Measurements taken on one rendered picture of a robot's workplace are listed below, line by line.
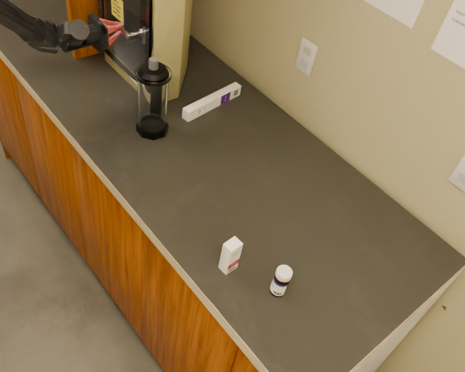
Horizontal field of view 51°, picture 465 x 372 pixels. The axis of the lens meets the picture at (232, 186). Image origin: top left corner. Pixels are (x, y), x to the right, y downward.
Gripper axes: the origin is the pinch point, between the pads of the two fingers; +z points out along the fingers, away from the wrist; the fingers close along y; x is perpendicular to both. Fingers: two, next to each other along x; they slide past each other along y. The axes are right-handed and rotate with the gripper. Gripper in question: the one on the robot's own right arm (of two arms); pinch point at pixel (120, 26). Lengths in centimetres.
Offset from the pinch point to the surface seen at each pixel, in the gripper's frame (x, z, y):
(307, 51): -38, 47, -2
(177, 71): -11.0, 14.7, -14.8
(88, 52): 26.5, 1.8, -23.9
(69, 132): -7.7, -24.6, -26.1
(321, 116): -50, 47, -20
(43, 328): -13, -49, -120
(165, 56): -10.9, 9.5, -7.3
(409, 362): -122, 46, -89
